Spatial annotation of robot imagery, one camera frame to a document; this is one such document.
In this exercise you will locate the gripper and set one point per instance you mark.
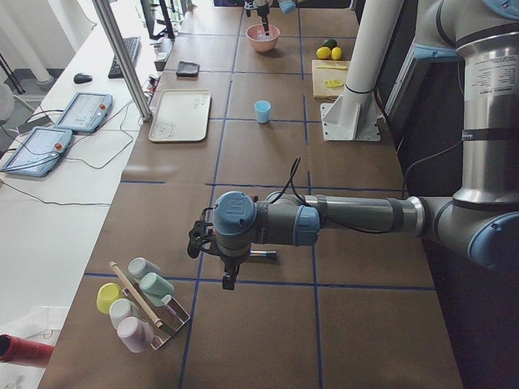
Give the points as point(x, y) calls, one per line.
point(229, 263)
point(263, 11)

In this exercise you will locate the blue teach pendant near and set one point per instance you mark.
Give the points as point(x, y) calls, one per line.
point(40, 152)

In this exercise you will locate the blue teach pendant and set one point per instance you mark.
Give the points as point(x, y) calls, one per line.
point(86, 112)
point(40, 152)

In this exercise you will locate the cream bear tray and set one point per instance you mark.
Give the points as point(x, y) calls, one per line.
point(181, 116)

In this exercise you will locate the blue teach pendant far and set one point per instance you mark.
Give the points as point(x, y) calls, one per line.
point(86, 112)

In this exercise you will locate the white cup lower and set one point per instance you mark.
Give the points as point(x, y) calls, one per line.
point(121, 309)

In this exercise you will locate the grey-white cup upper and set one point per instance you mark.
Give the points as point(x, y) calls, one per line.
point(140, 267)

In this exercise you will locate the lemon slices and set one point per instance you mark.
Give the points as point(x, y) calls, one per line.
point(333, 83)

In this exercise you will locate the yellow lemon outer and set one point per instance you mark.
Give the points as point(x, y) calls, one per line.
point(336, 53)

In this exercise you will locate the blue plastic cup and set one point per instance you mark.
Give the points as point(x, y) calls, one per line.
point(262, 111)

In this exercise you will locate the yellow plastic knife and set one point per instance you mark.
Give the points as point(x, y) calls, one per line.
point(327, 67)

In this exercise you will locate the yellow lemon near avocado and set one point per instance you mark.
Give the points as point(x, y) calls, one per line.
point(323, 53)

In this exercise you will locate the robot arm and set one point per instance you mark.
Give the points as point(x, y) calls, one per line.
point(480, 221)
point(285, 7)

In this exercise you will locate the black monitor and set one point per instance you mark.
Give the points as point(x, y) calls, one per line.
point(157, 20)

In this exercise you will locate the yellow cup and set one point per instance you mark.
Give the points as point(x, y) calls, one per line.
point(107, 294)

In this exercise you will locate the red cylinder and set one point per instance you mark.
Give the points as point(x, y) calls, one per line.
point(20, 351)

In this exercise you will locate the bamboo cutting board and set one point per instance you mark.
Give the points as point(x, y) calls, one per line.
point(320, 75)

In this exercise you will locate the green cup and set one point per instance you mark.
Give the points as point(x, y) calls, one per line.
point(155, 288)

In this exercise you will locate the aluminium frame post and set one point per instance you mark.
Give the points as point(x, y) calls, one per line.
point(110, 26)

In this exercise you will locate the green avocado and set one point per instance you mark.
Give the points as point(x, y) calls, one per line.
point(330, 43)

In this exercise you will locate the clear ice cubes pile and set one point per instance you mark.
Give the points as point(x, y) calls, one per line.
point(260, 36)

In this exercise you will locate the metal cup rack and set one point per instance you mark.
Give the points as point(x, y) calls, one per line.
point(167, 319)

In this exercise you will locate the steel muddler black tip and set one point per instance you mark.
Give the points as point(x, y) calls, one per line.
point(272, 255)

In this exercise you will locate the white pole mount base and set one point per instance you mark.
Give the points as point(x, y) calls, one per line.
point(352, 117)

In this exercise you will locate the black computer mouse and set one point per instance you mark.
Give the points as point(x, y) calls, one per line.
point(81, 78)

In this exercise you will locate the pink bowl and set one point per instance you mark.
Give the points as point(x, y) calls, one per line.
point(262, 46)

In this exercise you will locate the grey folded cloth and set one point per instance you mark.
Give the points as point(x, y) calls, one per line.
point(187, 69)

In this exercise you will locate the pink cup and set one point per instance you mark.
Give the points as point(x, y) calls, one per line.
point(135, 333)

